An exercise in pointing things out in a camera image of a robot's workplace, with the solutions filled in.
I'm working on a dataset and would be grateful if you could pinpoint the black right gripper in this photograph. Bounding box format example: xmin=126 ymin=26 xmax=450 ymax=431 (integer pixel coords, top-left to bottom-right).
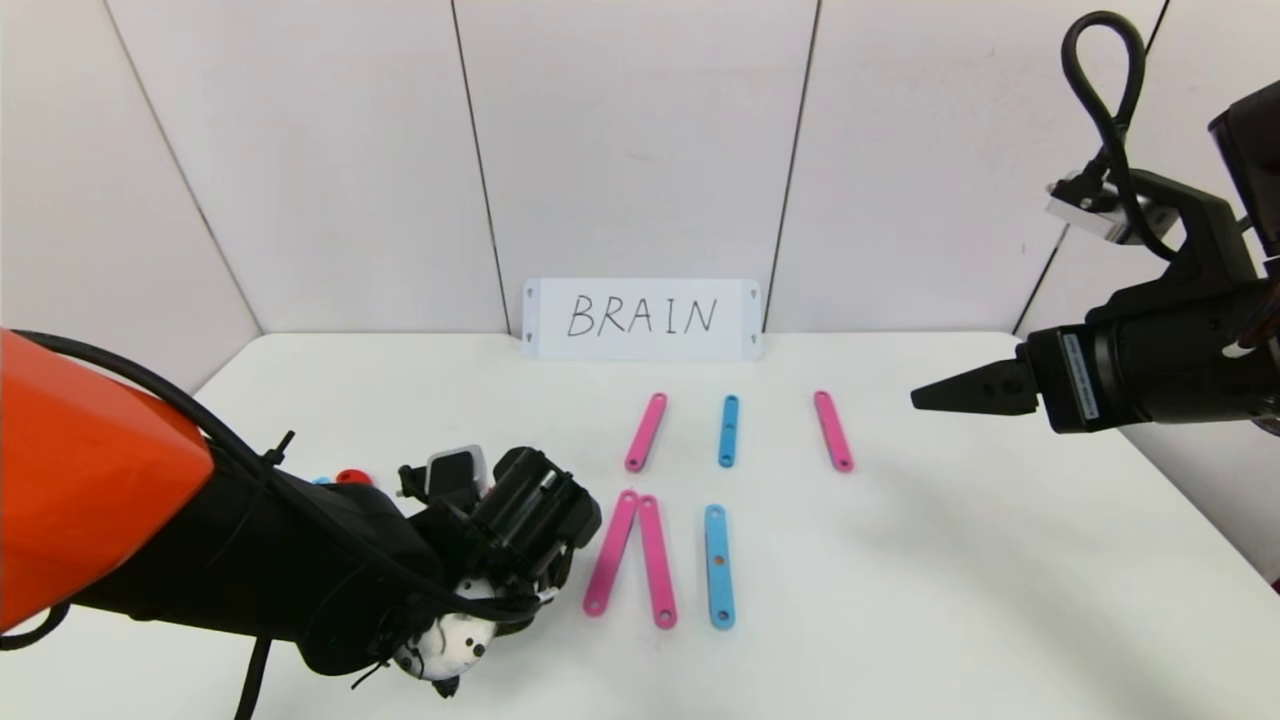
xmin=910 ymin=279 xmax=1271 ymax=435

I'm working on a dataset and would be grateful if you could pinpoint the pink bar with blue underside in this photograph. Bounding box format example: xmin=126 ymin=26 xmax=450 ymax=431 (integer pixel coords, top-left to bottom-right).
xmin=625 ymin=392 xmax=669 ymax=474

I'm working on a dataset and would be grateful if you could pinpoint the white BRAIN sign card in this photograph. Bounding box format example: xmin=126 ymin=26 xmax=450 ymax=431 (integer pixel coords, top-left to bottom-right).
xmin=522 ymin=279 xmax=763 ymax=361

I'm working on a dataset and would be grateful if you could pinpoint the long pink bar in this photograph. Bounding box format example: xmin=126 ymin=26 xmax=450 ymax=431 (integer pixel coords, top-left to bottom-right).
xmin=583 ymin=489 xmax=641 ymax=617
xmin=638 ymin=494 xmax=679 ymax=631

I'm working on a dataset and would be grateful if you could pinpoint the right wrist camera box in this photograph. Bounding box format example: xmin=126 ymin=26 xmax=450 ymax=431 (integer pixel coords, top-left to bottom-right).
xmin=1047 ymin=185 xmax=1126 ymax=243

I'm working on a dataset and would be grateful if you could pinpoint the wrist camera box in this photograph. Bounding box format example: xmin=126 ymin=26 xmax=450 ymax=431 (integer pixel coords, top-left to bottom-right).
xmin=1047 ymin=185 xmax=1126 ymax=243
xmin=425 ymin=445 xmax=489 ymax=503

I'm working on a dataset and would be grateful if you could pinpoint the looped black camera cable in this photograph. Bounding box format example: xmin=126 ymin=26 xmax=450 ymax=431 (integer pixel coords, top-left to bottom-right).
xmin=1060 ymin=10 xmax=1181 ymax=263

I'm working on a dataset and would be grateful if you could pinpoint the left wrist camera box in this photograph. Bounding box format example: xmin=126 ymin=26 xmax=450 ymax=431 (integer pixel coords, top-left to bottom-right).
xmin=425 ymin=445 xmax=489 ymax=503

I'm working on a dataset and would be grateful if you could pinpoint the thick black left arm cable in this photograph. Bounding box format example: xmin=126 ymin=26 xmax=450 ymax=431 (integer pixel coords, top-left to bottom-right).
xmin=0 ymin=600 xmax=277 ymax=720

